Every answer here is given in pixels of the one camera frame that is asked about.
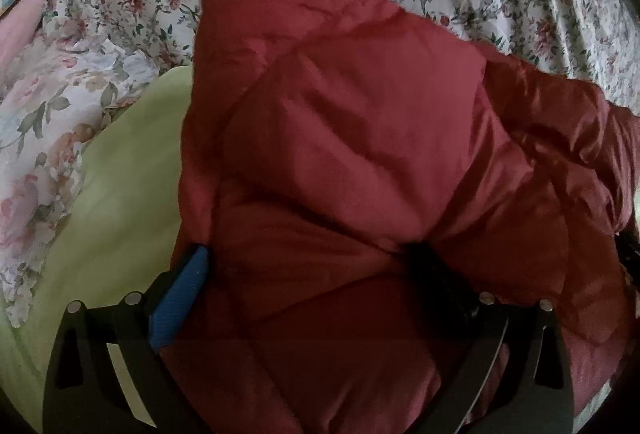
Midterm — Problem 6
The pink pillow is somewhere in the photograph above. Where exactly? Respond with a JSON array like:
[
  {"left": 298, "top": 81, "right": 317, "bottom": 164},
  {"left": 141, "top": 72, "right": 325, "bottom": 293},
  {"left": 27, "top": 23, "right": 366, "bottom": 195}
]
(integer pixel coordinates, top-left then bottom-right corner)
[{"left": 0, "top": 0, "right": 46, "bottom": 71}]

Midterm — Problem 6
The light green bed sheet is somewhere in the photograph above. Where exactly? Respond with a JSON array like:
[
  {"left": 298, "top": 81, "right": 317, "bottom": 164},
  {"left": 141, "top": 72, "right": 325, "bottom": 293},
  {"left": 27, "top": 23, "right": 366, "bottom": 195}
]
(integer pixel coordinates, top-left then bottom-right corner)
[{"left": 1, "top": 66, "right": 192, "bottom": 431}]

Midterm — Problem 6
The pastel large-flower fabric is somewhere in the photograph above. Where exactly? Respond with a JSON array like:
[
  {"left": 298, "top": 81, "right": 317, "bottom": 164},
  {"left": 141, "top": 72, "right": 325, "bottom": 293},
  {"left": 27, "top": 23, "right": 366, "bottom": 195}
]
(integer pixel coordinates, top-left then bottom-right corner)
[{"left": 1, "top": 36, "right": 158, "bottom": 328}]

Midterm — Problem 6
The dark red quilted jacket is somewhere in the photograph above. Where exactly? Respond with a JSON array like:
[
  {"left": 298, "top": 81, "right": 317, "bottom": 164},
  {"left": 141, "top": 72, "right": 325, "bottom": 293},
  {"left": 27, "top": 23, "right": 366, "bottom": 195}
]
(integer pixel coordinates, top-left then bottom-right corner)
[{"left": 163, "top": 0, "right": 639, "bottom": 433}]

